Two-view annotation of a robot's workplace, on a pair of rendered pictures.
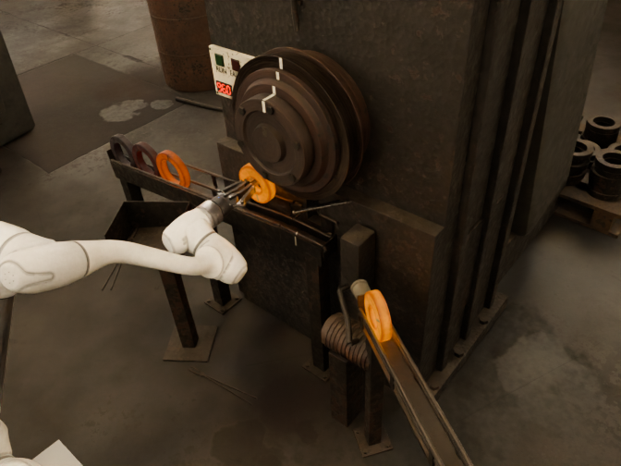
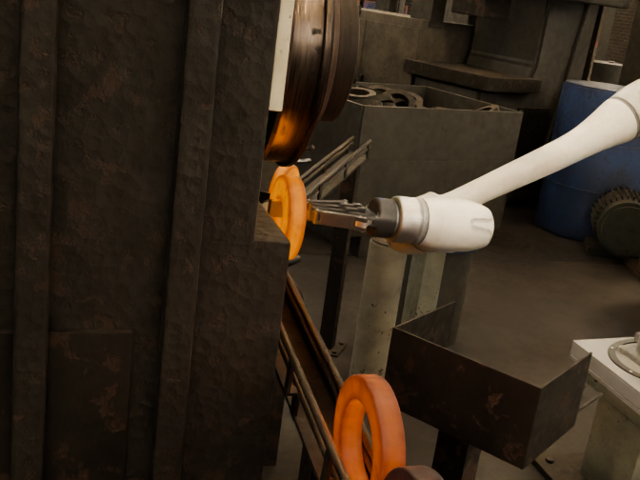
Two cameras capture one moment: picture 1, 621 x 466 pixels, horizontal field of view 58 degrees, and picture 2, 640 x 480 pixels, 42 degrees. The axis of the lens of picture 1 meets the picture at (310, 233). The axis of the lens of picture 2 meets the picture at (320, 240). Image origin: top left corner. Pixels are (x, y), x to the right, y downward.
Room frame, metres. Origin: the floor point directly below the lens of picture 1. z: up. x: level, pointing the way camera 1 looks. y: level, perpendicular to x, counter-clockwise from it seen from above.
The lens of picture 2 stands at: (2.89, 0.95, 1.24)
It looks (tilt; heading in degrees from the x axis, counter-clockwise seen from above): 17 degrees down; 209
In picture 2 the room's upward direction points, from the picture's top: 8 degrees clockwise
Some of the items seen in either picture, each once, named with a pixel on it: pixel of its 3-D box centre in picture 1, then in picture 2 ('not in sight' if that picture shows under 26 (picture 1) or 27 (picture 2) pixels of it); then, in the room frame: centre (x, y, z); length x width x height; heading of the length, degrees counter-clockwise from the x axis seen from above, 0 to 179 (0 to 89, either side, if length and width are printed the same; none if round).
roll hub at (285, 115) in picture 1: (272, 141); (326, 50); (1.46, 0.09, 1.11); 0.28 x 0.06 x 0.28; 48
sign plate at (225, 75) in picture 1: (239, 78); (263, 36); (1.84, 0.21, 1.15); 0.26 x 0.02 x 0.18; 48
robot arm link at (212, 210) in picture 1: (209, 214); (403, 220); (1.49, 0.33, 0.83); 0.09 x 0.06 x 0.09; 48
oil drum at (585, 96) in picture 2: not in sight; (597, 159); (-2.21, -0.10, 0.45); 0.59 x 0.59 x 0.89
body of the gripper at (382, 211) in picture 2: (225, 202); (368, 216); (1.55, 0.28, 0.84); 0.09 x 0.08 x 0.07; 138
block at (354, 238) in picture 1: (358, 260); not in sight; (1.38, -0.15, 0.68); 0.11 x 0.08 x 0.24; 138
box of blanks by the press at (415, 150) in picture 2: not in sight; (389, 160); (-1.07, -0.93, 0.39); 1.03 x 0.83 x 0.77; 153
